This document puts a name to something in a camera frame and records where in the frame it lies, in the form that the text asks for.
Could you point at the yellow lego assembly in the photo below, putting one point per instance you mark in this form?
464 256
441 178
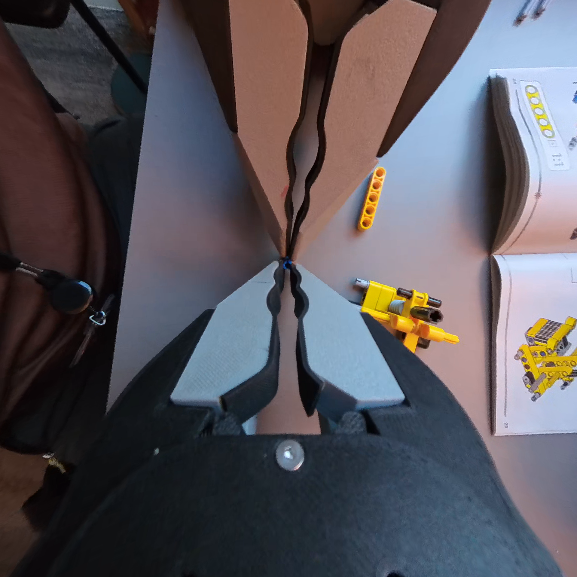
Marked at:
396 311

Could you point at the small blue lego pin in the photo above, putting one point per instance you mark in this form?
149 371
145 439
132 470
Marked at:
285 263

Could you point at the lego instruction booklet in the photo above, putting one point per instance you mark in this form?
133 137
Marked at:
536 288

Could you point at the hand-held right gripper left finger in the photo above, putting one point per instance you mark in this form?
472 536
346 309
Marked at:
225 356

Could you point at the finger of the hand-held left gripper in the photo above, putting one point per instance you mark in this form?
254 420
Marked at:
266 90
365 103

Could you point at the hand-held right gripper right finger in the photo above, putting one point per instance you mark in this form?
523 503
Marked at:
347 356

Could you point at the yellow five-hole lego beam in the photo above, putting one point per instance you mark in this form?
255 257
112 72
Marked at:
372 198

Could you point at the dark teal round base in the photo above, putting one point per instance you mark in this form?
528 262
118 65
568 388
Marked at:
130 85

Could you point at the black metal leg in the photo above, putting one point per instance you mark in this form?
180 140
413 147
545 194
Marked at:
108 43

